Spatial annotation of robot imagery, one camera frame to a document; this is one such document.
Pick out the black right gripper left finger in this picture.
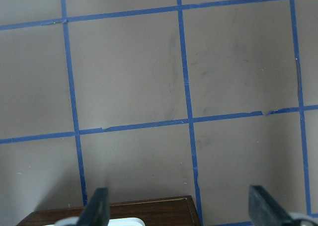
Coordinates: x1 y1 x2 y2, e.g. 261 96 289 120
77 188 110 226

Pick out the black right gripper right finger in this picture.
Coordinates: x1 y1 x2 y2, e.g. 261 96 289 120
248 185 293 226

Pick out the dark wooden drawer cabinet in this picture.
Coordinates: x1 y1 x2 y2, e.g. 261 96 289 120
18 196 201 226

